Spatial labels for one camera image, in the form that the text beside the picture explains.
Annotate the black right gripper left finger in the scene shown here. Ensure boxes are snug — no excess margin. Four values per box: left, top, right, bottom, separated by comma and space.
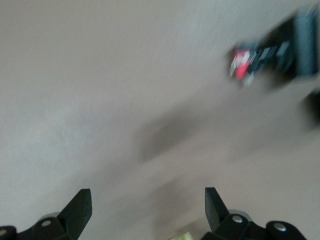
0, 188, 93, 240

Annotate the brown table cover sheet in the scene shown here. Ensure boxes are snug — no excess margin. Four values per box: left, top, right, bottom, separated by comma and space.
0, 0, 320, 240

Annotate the black square indicator button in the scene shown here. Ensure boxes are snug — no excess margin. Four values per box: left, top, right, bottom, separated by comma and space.
227, 6, 319, 88

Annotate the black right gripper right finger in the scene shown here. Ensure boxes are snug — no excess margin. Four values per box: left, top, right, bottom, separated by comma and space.
201, 187, 307, 240

